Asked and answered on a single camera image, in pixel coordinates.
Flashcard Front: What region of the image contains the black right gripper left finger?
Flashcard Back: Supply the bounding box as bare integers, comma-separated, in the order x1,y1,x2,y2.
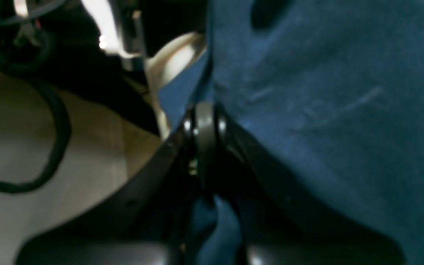
15,102,216,265

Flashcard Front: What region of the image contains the dark blue t-shirt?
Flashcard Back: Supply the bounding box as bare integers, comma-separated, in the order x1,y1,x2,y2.
159,0,424,265

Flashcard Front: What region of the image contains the black looped floor cable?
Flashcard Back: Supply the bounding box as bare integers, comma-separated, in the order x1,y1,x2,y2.
0,79,72,194

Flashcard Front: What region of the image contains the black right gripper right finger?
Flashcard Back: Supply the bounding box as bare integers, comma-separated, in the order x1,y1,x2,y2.
214,110,405,265

